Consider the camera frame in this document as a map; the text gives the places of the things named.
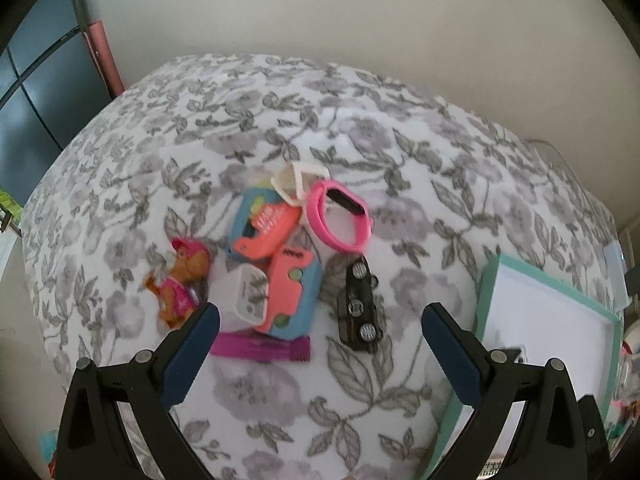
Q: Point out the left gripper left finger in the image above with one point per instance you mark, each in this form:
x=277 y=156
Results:
x=92 y=440

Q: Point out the teal-rimmed white tray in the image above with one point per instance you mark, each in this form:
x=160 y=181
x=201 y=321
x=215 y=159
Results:
x=520 y=305

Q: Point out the pink pole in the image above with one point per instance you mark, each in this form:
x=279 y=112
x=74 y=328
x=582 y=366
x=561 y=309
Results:
x=101 y=53

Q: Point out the black toy car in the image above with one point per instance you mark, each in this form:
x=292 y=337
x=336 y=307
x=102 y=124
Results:
x=358 y=324

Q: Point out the pink dog figurine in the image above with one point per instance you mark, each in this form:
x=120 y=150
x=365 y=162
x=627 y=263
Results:
x=176 y=292

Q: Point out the lower blue orange toy card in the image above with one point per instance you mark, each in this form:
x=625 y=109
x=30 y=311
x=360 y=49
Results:
x=295 y=276

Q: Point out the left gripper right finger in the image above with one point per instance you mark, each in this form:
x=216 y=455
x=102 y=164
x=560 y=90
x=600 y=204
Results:
x=558 y=435

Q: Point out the white power adapter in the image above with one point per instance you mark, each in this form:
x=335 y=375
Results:
x=241 y=297

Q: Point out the magenta comb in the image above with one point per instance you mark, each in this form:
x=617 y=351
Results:
x=253 y=346

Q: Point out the pink fitness band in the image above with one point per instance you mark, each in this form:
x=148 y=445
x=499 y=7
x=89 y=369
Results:
x=339 y=217

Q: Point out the dark blue cabinet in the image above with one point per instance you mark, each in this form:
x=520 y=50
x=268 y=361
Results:
x=50 y=89

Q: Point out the black power adapter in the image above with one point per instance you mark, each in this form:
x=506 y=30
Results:
x=515 y=354

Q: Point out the translucent white box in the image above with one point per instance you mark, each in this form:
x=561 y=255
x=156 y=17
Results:
x=616 y=265

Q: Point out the white plastic frame holder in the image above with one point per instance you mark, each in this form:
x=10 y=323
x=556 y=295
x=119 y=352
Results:
x=293 y=183

